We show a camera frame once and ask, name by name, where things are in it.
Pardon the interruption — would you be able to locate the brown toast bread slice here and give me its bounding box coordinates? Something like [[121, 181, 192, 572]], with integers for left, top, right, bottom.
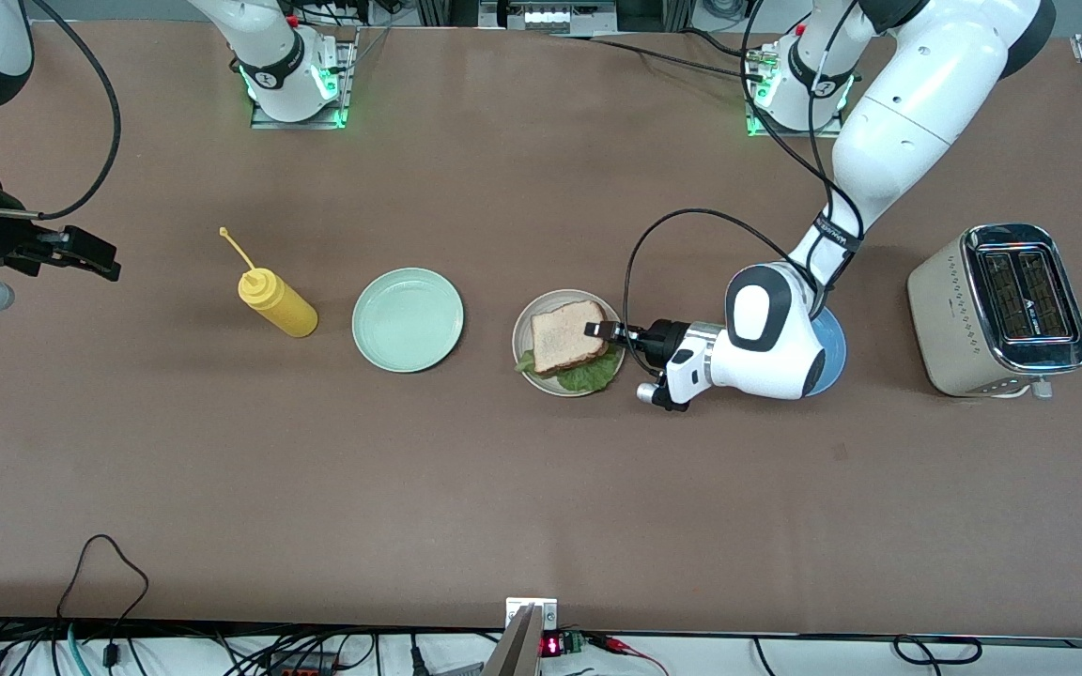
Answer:
[[529, 300, 611, 377]]

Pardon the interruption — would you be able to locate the green lettuce leaf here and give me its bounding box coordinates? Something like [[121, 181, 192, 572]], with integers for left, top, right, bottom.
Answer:
[[515, 346, 626, 395]]

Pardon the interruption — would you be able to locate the yellow squeeze bottle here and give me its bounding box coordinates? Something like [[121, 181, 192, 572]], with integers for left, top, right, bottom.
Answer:
[[219, 226, 319, 339]]

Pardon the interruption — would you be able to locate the beige plate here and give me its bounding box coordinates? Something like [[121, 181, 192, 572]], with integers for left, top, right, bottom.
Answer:
[[512, 289, 626, 398]]

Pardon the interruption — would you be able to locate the blue plate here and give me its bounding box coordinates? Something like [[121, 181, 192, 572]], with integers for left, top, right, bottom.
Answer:
[[802, 308, 848, 398]]

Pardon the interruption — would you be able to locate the green plate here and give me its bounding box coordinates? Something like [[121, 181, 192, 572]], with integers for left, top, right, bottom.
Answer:
[[351, 268, 465, 375]]

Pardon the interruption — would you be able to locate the beige chrome toaster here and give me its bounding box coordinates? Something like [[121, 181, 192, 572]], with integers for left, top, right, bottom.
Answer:
[[907, 223, 1082, 401]]

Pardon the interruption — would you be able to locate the red black clip lead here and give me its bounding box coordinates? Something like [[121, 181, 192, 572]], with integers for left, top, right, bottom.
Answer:
[[588, 633, 672, 676]]

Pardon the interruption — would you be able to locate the orange black power strip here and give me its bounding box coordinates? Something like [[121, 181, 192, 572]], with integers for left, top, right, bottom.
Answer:
[[259, 655, 340, 676]]

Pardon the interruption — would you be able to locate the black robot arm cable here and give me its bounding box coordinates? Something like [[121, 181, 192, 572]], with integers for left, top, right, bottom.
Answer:
[[623, 0, 867, 376], [29, 0, 122, 220]]

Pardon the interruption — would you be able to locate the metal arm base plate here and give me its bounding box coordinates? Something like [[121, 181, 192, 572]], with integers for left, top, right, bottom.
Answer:
[[250, 26, 360, 131], [743, 47, 847, 140]]

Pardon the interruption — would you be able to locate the black looped cable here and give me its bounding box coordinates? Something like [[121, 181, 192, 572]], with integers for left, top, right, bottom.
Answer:
[[57, 534, 150, 676]]

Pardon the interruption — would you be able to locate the black cable across table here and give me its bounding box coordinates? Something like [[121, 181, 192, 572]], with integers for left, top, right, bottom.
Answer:
[[541, 33, 772, 84]]

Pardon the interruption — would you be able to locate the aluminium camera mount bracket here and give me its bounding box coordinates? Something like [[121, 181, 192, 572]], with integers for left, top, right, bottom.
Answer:
[[482, 597, 559, 676]]

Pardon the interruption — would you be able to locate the black coiled floor cable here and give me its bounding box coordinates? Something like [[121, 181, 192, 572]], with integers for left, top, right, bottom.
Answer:
[[752, 636, 983, 676]]

